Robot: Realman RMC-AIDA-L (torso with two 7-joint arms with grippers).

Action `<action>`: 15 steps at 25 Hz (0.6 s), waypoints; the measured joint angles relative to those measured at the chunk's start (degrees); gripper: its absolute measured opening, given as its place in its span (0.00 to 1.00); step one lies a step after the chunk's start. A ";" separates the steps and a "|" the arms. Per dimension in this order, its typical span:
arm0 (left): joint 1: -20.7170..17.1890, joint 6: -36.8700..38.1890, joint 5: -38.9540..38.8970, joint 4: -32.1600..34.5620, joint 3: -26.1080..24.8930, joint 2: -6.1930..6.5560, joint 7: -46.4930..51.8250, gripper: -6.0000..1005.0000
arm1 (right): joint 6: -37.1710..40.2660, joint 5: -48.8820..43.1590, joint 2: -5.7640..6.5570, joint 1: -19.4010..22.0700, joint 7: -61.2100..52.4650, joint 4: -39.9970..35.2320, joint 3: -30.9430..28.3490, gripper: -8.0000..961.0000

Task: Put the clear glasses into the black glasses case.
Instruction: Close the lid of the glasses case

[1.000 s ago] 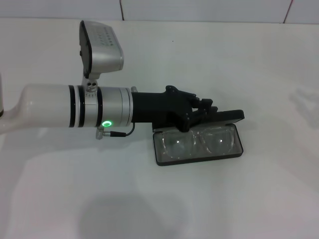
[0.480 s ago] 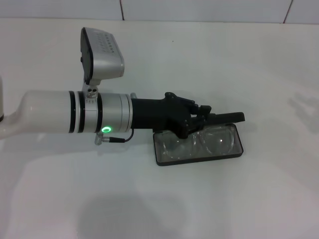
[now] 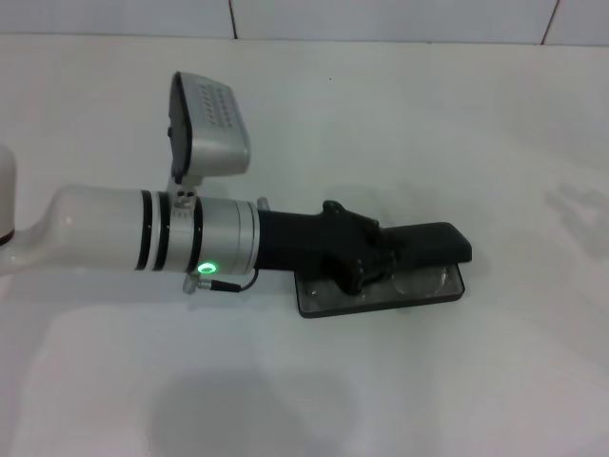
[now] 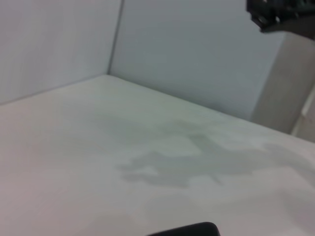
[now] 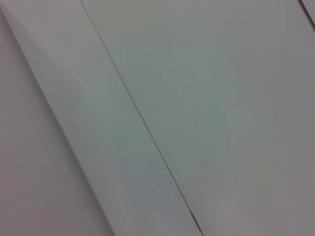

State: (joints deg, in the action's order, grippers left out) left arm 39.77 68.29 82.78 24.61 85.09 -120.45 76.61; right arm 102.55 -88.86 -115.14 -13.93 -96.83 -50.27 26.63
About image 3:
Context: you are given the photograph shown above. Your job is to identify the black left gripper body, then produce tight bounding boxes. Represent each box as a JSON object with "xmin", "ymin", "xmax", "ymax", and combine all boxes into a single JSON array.
[{"xmin": 256, "ymin": 199, "xmax": 383, "ymax": 295}]

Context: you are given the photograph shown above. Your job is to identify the clear white glasses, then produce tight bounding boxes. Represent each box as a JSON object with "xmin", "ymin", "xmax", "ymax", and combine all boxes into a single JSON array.
[{"xmin": 304, "ymin": 265, "xmax": 451, "ymax": 306}]

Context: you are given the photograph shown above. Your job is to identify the black glasses case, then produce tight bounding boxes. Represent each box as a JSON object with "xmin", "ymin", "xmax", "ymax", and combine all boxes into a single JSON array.
[{"xmin": 294, "ymin": 221, "xmax": 475, "ymax": 319}]

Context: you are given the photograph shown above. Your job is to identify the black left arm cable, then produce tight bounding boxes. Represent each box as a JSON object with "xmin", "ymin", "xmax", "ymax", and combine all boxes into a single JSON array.
[{"xmin": 194, "ymin": 268, "xmax": 261, "ymax": 292}]

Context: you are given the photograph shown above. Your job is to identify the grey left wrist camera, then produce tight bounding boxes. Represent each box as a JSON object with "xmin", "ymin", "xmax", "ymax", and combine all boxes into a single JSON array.
[{"xmin": 167, "ymin": 70, "xmax": 252, "ymax": 210}]

